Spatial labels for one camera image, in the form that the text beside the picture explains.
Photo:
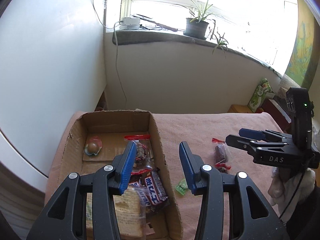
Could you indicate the packed egg in box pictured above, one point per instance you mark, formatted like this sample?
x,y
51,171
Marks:
x,y
93,146

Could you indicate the clear bread bag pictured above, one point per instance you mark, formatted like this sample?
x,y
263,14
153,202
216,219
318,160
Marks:
x,y
130,214

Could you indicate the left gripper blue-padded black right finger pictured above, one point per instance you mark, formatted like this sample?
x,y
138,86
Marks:
x,y
250,214

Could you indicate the white glove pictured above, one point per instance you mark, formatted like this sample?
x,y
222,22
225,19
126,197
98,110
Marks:
x,y
281,191

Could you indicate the green tissue box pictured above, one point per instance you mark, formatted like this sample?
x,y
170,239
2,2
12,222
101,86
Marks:
x,y
259,95

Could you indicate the white appliance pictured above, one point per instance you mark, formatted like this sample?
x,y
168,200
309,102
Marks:
x,y
52,66

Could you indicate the red-sealed dried fruit bag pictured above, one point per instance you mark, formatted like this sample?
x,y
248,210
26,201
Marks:
x,y
221,155

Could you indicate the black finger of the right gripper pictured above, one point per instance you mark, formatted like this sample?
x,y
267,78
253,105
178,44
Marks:
x,y
242,143

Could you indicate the red-topped snack bag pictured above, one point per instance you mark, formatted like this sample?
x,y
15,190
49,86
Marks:
x,y
144,161

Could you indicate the cardboard box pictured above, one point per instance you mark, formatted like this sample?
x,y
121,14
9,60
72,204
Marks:
x,y
111,127

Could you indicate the dark red box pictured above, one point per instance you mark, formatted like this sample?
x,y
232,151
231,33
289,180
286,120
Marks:
x,y
283,120

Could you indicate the Chinese Snickers bar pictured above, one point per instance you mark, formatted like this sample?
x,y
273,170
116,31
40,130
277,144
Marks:
x,y
155,197

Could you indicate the yellow green wall map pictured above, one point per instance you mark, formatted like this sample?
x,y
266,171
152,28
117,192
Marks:
x,y
302,65

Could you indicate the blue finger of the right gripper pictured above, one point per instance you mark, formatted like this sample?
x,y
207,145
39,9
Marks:
x,y
251,133

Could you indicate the wooden cabinet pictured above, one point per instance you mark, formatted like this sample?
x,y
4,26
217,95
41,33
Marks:
x,y
239,109

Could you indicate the white power adapter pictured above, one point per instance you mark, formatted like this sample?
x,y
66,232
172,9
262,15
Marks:
x,y
129,23

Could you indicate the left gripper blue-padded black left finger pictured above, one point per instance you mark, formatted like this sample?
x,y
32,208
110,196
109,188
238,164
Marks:
x,y
64,216

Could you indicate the dark potted plant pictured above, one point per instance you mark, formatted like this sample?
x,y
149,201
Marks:
x,y
202,24

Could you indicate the stone window sill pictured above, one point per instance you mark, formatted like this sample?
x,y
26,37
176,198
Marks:
x,y
129,37

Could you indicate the small green candy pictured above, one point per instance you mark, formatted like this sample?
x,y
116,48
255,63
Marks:
x,y
182,187

